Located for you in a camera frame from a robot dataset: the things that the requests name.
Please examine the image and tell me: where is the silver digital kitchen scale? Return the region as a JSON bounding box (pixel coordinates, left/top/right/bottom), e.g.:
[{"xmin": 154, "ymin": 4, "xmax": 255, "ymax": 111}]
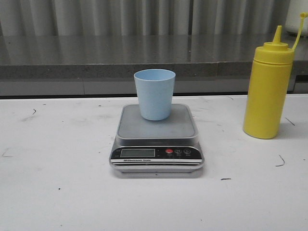
[{"xmin": 109, "ymin": 103, "xmax": 205, "ymax": 175}]

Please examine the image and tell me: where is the yellow squeeze bottle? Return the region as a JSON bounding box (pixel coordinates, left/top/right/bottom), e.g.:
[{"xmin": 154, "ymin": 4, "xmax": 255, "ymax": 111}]
[{"xmin": 243, "ymin": 12, "xmax": 308, "ymax": 139}]

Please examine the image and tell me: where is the grey stone counter ledge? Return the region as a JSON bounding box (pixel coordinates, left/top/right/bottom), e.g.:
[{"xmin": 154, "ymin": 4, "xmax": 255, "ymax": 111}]
[{"xmin": 0, "ymin": 34, "xmax": 308, "ymax": 96}]

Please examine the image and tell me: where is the white container in background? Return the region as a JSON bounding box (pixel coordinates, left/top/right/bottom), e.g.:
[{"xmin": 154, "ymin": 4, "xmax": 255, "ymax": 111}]
[{"xmin": 285, "ymin": 0, "xmax": 308, "ymax": 35}]

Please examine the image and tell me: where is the light blue plastic cup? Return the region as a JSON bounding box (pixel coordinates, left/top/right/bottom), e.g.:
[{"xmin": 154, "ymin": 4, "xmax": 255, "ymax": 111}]
[{"xmin": 134, "ymin": 69, "xmax": 176, "ymax": 121}]

